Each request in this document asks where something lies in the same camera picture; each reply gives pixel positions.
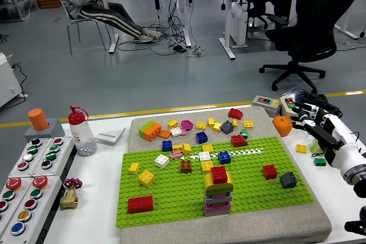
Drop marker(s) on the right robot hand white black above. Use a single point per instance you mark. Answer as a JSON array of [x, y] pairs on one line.
[[343, 135]]

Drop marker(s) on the red square brick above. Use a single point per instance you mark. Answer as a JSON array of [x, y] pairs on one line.
[[270, 172], [219, 175]]

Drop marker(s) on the blue brick with round hole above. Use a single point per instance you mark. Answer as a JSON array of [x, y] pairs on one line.
[[201, 137]]

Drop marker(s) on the magenta brick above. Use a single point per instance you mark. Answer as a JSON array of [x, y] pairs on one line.
[[187, 124]]

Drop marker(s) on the dark grey brick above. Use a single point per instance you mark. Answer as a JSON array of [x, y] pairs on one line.
[[288, 180]]

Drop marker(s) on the green and white brick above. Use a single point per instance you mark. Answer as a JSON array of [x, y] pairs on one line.
[[244, 132]]

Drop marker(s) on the small yellow brick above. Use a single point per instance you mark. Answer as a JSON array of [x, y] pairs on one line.
[[133, 167], [235, 123]]

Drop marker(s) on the red sloped brick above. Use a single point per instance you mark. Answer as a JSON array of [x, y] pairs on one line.
[[235, 113]]

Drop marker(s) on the grey sloped brick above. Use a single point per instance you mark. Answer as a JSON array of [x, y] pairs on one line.
[[227, 127]]

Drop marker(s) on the lime flat brick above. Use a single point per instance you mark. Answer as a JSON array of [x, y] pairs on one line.
[[218, 192]]

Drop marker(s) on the small white brick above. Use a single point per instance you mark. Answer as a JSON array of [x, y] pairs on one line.
[[204, 156], [175, 131]]

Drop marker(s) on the yellow arched brick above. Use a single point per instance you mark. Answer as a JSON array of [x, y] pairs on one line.
[[207, 182]]

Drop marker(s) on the small pink brick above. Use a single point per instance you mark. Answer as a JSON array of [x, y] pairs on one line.
[[183, 131], [175, 155]]

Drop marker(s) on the brown brick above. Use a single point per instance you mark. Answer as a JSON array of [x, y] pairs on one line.
[[186, 166]]

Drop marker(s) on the green studded baseplate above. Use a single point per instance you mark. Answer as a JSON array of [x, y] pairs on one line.
[[177, 192]]

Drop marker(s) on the small orange brick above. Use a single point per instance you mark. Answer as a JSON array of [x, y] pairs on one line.
[[165, 133]]

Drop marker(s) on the white square brick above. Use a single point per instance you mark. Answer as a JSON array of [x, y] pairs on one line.
[[161, 161]]

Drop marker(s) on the orange long brick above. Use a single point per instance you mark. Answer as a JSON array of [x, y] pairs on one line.
[[153, 132]]

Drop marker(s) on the lime long brick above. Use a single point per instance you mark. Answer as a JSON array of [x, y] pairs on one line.
[[145, 128]]

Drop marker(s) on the large yellow square brick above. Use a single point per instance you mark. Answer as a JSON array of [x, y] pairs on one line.
[[146, 178]]

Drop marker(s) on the red long brick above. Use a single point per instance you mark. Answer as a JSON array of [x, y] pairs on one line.
[[140, 204]]

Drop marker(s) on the green translucent cup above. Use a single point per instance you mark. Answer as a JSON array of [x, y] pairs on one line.
[[316, 147]]

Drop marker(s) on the orange fruit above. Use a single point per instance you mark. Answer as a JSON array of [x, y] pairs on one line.
[[281, 126]]

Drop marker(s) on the white desk foot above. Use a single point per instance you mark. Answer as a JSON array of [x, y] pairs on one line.
[[347, 31]]

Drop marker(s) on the black office chair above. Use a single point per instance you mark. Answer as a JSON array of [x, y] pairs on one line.
[[314, 32]]

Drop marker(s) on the grey foam mat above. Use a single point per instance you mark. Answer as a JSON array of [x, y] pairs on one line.
[[257, 227]]

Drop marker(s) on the white computer tower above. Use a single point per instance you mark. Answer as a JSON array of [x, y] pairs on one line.
[[238, 24]]

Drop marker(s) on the white power strip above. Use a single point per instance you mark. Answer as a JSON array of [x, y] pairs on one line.
[[196, 52]]

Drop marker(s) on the black floor adapter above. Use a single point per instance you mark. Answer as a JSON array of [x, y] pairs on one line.
[[179, 49]]

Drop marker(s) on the squeeze bottle red cap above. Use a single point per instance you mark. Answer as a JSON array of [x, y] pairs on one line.
[[81, 135]]

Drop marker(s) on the brass valve red handwheel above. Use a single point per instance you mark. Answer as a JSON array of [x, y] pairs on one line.
[[70, 196]]

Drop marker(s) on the metal chair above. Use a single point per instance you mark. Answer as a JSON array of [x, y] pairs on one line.
[[85, 21]]

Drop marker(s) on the control box two green buttons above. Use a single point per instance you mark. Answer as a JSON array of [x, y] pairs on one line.
[[61, 155]]

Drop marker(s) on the grey block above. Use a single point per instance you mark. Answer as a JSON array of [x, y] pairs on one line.
[[54, 134]]

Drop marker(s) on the orange cylinder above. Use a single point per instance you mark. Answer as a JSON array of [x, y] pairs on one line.
[[38, 119]]

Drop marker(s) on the control box yellow blue buttons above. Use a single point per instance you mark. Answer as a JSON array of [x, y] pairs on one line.
[[40, 212]]

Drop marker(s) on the brown wooden pallet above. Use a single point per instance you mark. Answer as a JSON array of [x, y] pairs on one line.
[[48, 1]]

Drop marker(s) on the control box with white button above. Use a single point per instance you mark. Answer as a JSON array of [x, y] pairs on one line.
[[20, 152]]

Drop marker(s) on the control box red mushroom button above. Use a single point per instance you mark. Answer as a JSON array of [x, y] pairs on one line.
[[13, 184]]

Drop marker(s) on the white cabinet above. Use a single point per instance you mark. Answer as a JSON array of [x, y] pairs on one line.
[[8, 81]]

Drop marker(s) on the clear plastic crate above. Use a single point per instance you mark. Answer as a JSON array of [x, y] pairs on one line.
[[17, 5]]

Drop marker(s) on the cream switch box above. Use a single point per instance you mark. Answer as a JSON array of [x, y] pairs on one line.
[[286, 107]]

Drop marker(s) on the grey switch box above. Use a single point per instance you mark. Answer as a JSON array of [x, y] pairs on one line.
[[266, 104]]

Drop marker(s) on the white switch plate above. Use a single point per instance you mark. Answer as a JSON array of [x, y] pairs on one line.
[[110, 134]]

